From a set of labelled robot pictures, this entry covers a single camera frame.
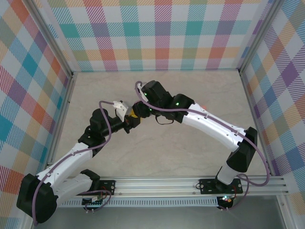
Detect white slotted cable duct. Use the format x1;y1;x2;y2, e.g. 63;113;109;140
57;199;219;208

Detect aluminium frame post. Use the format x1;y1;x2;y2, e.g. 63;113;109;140
237;0;283;76
28;0;77;79

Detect thin black wire loop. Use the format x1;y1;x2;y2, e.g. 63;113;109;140
156;114;174;125

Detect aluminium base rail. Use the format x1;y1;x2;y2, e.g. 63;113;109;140
64;176;288;198

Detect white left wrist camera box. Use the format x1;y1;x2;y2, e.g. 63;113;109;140
112;100;132;123

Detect circuit board with orange part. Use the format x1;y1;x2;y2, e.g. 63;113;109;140
220;195;235;205

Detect green circuit board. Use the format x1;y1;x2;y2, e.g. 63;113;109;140
82;195;105;207

